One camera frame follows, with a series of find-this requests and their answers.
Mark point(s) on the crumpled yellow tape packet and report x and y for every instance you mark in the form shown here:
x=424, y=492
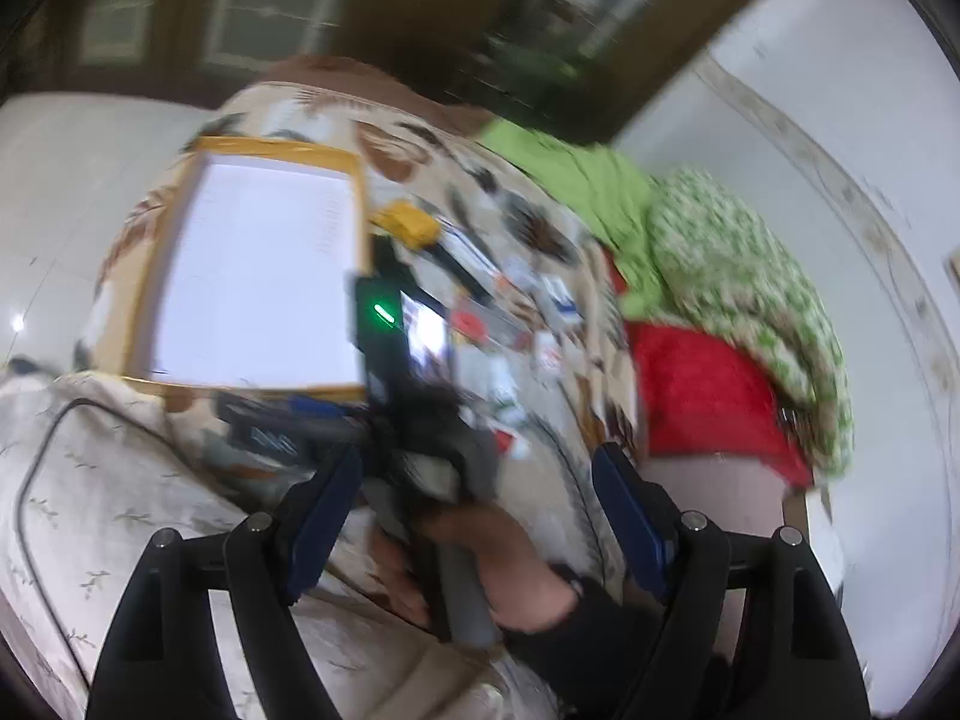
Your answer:
x=405, y=223

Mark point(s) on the wooden glass cabinet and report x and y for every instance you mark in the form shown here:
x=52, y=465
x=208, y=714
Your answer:
x=412, y=7

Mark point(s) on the leaf printed blanket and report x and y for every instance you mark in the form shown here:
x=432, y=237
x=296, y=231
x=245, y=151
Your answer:
x=420, y=157

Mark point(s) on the white tray box yellow tape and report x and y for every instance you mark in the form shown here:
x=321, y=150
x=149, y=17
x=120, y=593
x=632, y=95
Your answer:
x=255, y=277

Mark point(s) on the pile of small boxes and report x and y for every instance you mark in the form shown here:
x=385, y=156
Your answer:
x=525, y=330

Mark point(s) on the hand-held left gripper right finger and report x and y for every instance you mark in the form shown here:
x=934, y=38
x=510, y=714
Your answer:
x=630, y=517

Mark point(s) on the green patterned pillow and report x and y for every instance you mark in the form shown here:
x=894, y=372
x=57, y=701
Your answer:
x=735, y=262

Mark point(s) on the red cloth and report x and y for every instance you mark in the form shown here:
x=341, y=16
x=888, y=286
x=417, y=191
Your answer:
x=697, y=390

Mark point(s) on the person's right forearm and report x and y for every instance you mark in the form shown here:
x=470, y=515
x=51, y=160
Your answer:
x=592, y=652

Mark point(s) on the green cloth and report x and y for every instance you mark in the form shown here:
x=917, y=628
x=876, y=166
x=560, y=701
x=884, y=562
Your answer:
x=592, y=187

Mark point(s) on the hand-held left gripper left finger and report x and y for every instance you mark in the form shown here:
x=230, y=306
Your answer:
x=322, y=517

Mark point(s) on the person's right hand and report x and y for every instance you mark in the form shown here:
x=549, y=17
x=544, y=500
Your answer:
x=517, y=570

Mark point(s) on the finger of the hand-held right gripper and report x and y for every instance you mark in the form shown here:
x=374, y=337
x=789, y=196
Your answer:
x=277, y=427

